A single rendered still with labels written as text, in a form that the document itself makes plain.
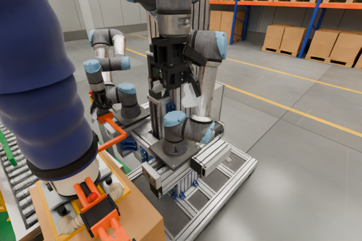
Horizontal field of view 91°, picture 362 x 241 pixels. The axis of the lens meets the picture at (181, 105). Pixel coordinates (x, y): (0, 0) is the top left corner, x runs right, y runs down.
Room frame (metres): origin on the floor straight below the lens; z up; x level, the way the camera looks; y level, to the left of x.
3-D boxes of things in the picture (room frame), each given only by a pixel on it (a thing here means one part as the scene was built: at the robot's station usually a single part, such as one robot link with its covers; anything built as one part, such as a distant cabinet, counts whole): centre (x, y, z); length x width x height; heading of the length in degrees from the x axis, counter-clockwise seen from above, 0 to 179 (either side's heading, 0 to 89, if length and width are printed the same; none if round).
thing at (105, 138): (1.49, 0.82, 0.50); 0.07 x 0.07 x 1.00; 49
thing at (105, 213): (0.31, 0.26, 1.18); 0.10 x 0.08 x 0.06; 135
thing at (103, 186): (0.56, 0.37, 1.08); 0.34 x 0.10 x 0.05; 45
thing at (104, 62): (0.97, 0.46, 1.46); 0.11 x 0.11 x 0.08; 15
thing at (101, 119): (0.89, 0.47, 1.18); 0.09 x 0.08 x 0.05; 135
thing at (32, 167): (0.49, 0.44, 1.30); 0.23 x 0.23 x 0.04
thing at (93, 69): (0.88, 0.45, 1.46); 0.09 x 0.08 x 0.11; 15
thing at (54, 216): (0.42, 0.51, 1.08); 0.34 x 0.10 x 0.05; 45
